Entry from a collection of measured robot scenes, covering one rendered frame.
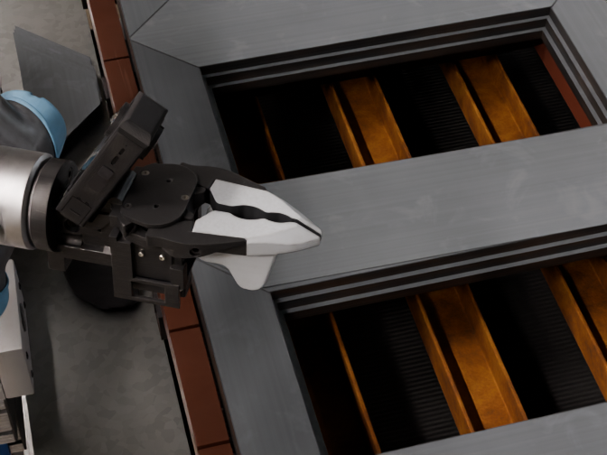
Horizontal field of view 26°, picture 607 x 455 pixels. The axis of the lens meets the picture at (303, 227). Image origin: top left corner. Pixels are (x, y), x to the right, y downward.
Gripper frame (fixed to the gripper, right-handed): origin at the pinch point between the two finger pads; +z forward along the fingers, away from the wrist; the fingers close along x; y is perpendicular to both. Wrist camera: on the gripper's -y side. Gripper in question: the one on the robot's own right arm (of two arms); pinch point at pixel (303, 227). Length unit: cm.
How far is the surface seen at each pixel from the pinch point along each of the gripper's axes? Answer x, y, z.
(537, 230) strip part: -65, 51, 19
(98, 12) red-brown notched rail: -100, 50, -55
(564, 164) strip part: -78, 49, 21
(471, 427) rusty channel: -44, 68, 15
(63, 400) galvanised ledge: -39, 73, -40
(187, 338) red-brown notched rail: -41, 58, -23
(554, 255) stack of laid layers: -65, 54, 21
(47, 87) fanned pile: -93, 62, -62
